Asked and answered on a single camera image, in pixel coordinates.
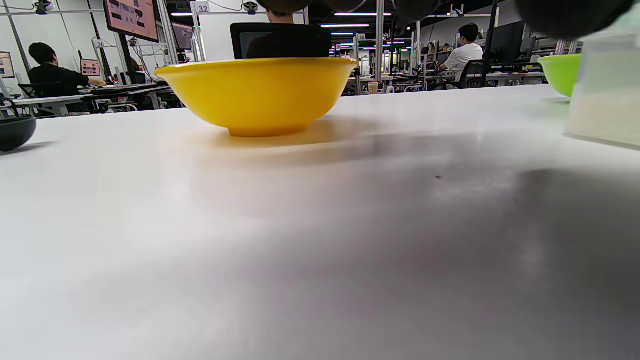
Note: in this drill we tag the green plastic bowl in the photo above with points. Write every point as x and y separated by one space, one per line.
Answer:
562 72

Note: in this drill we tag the white sugar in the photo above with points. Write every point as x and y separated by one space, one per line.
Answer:
605 117

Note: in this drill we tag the clear plastic sugar container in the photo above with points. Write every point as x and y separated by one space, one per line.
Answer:
607 75

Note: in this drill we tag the person's left hand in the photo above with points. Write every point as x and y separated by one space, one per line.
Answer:
575 17

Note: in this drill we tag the row of ceiling light strips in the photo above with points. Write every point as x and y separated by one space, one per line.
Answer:
357 14

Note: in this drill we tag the yellow plastic bowl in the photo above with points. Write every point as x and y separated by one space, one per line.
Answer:
260 95

